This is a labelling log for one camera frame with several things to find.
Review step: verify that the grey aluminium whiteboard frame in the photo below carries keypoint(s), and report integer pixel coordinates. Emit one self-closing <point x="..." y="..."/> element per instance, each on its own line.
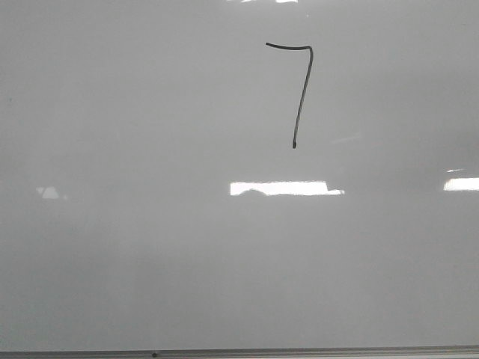
<point x="374" y="352"/>

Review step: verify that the white glossy whiteboard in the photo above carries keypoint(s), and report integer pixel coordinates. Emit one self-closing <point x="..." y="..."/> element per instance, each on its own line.
<point x="238" y="174"/>

